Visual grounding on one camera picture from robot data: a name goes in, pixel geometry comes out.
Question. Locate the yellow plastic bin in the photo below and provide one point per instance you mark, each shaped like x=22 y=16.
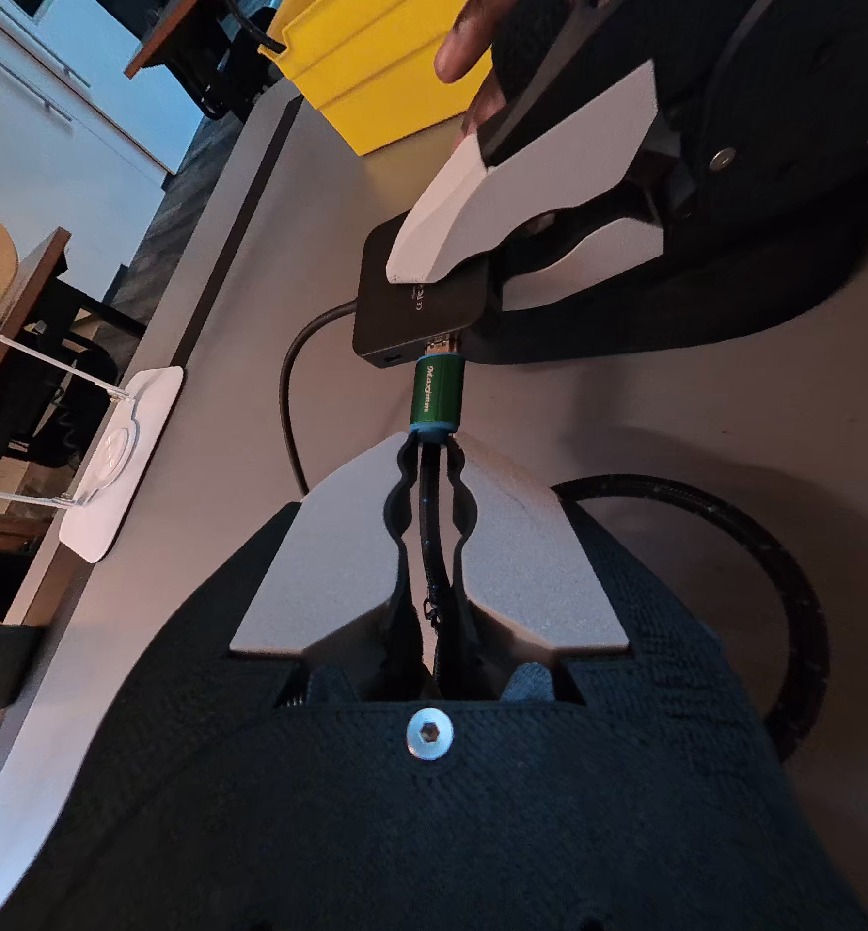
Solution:
x=375 y=87

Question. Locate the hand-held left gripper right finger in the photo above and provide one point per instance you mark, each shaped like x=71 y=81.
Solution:
x=543 y=574

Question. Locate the person's right hand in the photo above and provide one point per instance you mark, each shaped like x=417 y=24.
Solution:
x=466 y=43

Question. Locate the black board on white stand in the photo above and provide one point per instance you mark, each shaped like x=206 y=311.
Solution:
x=125 y=451

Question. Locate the black office chair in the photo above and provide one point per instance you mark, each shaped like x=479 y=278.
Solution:
x=237 y=73

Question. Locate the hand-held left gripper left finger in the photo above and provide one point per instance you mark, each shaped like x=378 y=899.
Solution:
x=325 y=574

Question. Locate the wooden office desk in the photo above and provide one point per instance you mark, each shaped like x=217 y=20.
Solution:
x=165 y=40
x=41 y=265

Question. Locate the black hdmi switch box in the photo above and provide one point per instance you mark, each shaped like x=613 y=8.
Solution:
x=434 y=313

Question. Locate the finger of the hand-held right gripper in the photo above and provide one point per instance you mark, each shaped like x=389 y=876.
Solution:
x=601 y=254
x=572 y=156

